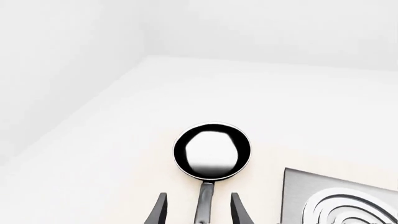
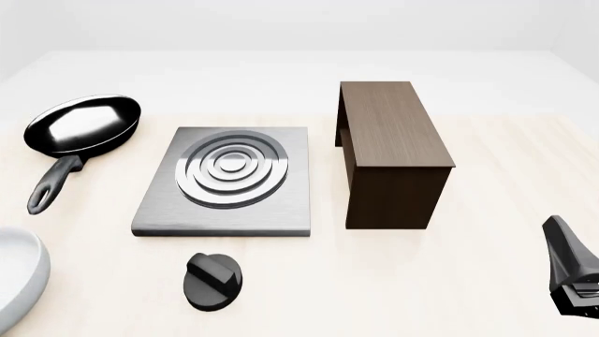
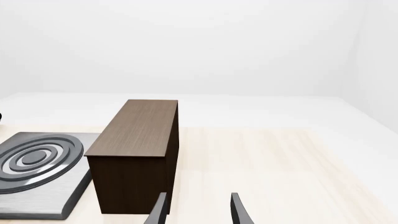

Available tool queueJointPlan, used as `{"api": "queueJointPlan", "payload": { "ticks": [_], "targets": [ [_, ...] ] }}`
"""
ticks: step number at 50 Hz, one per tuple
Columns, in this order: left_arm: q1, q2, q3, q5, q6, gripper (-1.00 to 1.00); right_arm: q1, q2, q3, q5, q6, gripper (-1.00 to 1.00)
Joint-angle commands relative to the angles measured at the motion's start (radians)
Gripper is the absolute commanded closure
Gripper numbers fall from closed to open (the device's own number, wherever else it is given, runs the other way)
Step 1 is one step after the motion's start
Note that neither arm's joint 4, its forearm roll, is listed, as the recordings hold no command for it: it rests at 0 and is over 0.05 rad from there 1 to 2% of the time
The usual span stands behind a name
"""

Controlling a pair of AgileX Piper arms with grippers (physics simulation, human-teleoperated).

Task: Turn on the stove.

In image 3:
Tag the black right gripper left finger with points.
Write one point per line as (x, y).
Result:
(158, 213)

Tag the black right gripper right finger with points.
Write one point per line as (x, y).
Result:
(241, 213)

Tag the flat black stove plate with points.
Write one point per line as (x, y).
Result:
(37, 172)

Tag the brown wooden cabinet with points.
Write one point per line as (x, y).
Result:
(136, 149)

